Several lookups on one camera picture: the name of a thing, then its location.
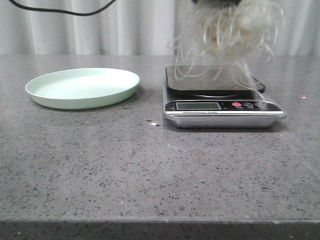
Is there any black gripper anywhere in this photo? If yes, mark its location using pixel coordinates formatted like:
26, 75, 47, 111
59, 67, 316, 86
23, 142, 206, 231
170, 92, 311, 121
192, 0, 241, 6

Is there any white vermicelli noodle bundle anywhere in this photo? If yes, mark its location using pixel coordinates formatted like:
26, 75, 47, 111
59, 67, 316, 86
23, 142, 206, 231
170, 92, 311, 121
167, 0, 286, 93

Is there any silver black kitchen scale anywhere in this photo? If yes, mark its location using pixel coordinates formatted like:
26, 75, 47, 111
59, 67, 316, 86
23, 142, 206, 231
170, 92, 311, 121
162, 65, 287, 128

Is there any white pleated curtain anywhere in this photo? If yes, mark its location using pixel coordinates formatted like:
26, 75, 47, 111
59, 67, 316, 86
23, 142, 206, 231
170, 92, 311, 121
0, 0, 320, 55

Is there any light green round plate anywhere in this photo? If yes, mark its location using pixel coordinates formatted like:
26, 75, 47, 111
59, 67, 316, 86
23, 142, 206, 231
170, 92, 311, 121
25, 68, 140, 110

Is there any black cable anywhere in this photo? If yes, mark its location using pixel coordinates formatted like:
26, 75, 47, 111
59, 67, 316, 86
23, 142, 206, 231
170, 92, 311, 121
8, 0, 117, 17

